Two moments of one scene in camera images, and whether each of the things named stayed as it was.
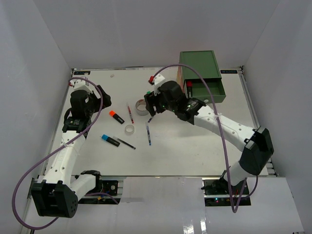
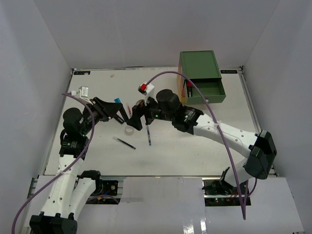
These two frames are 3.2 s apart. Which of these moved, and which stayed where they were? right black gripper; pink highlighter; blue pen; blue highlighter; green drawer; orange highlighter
Moved: blue highlighter; right black gripper
Stayed: blue pen; green drawer; pink highlighter; orange highlighter
